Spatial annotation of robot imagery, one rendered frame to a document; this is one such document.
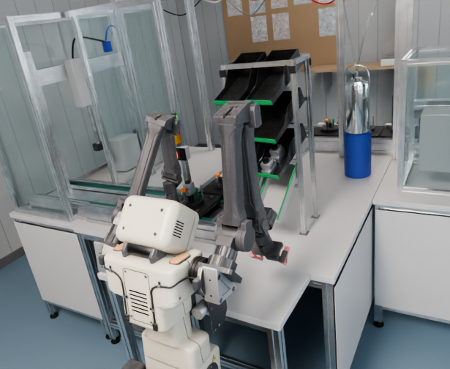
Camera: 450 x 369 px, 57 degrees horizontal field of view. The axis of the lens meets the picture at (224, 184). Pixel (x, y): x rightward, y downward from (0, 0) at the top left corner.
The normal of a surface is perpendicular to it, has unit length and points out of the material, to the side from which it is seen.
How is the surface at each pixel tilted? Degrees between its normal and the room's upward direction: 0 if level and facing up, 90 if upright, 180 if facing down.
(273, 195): 45
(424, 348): 0
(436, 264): 90
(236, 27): 90
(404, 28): 90
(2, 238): 90
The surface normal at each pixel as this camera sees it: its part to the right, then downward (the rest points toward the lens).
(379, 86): -0.50, 0.40
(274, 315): -0.13, -0.92
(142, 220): -0.46, -0.33
